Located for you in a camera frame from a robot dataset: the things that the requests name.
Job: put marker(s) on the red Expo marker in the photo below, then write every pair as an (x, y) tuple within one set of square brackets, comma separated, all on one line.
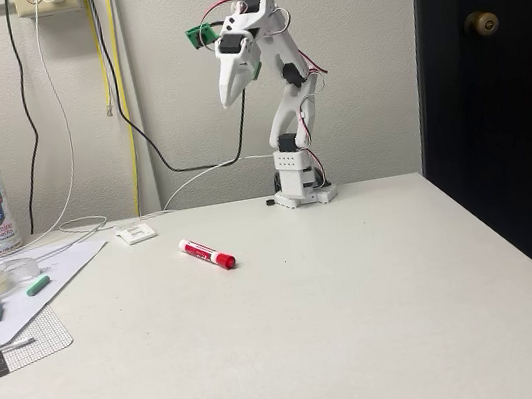
[(206, 255)]

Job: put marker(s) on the brass door knob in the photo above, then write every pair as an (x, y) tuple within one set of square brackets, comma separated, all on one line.
[(482, 23)]

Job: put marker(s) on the white paper sheet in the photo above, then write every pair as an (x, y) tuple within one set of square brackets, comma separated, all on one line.
[(61, 265)]

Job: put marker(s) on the black door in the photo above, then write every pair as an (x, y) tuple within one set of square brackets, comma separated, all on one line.
[(505, 146)]

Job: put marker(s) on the grid pattern mat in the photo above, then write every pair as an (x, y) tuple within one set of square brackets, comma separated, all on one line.
[(40, 341)]

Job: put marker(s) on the white cotton swab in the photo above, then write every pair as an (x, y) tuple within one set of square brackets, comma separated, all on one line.
[(6, 348)]

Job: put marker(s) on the white square wall plate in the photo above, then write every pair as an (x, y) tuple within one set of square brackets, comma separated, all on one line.
[(136, 233)]

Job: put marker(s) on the beige wall outlet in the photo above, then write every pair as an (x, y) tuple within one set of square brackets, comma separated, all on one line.
[(28, 9)]

